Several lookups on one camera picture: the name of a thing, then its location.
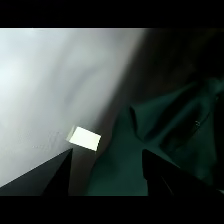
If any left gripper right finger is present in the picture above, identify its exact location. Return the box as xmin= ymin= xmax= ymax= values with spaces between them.
xmin=142 ymin=148 xmax=224 ymax=197

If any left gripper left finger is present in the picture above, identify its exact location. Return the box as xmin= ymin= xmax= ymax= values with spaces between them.
xmin=0 ymin=148 xmax=74 ymax=197

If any blue T-shirt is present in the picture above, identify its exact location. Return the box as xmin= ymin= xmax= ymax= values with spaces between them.
xmin=84 ymin=77 xmax=224 ymax=197

